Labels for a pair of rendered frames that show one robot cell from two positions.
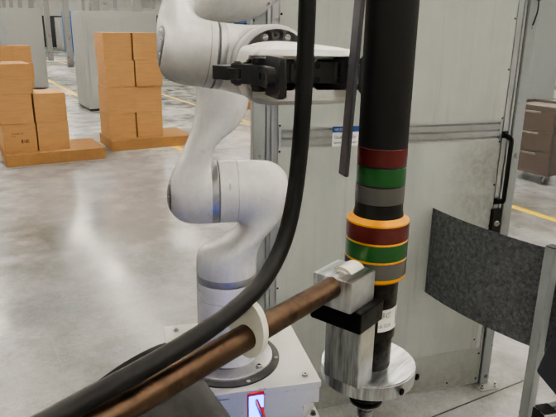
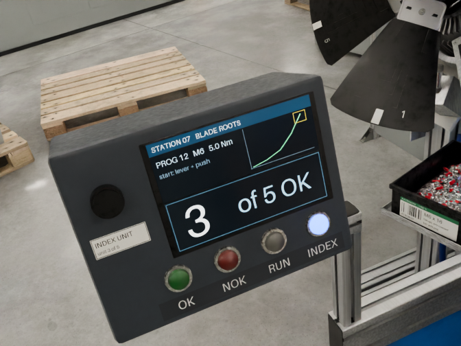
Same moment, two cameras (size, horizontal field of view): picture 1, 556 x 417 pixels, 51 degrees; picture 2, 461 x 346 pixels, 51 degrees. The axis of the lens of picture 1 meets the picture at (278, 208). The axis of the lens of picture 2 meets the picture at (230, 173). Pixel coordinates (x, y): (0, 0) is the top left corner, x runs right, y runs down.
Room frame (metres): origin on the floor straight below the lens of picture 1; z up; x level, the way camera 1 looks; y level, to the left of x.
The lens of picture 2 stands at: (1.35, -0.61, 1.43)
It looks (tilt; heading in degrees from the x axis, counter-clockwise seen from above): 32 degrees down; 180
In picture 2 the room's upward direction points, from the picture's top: 10 degrees counter-clockwise
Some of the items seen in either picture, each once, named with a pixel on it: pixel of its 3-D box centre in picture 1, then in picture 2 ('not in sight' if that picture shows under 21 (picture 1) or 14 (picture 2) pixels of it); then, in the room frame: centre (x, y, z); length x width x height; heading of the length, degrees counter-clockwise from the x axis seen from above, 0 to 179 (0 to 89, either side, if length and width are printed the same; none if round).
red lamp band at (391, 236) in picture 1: (377, 226); not in sight; (0.39, -0.07, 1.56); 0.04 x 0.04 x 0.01
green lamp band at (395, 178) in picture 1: (381, 172); not in sight; (0.39, -0.07, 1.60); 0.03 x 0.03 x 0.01
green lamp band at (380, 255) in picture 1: (376, 244); not in sight; (0.39, -0.07, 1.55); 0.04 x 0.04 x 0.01
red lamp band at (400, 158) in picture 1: (381, 154); not in sight; (0.39, -0.07, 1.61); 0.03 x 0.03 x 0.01
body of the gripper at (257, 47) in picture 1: (289, 69); not in sight; (0.58, -0.01, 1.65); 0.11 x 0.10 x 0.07; 16
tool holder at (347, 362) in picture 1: (364, 320); not in sight; (0.38, -0.06, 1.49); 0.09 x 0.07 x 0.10; 141
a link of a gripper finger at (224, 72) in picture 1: (252, 71); not in sight; (0.54, 0.02, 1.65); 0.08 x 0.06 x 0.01; 114
